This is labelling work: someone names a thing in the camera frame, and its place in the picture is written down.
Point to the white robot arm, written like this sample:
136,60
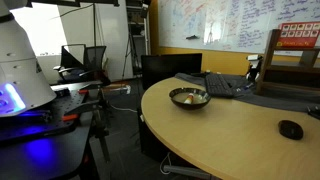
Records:
23,85

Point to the black office chair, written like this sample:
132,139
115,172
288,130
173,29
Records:
71,70

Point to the dark ceramic bowl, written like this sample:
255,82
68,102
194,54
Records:
178,96

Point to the black camera tripod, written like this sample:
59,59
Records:
131,53

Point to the whiteboard with writing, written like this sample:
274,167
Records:
228,25

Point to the wooden shelf rack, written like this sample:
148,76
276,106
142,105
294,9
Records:
304,74

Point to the black computer keyboard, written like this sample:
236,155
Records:
217,86

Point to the black computer monitor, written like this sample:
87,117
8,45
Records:
159,67

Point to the orange handled clamp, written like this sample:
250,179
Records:
71,117

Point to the red game box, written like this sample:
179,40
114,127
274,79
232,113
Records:
299,34

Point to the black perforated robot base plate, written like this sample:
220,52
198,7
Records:
43,121

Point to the black computer mouse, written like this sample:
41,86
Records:
290,129

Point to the small black white figure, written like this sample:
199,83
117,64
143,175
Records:
255,62

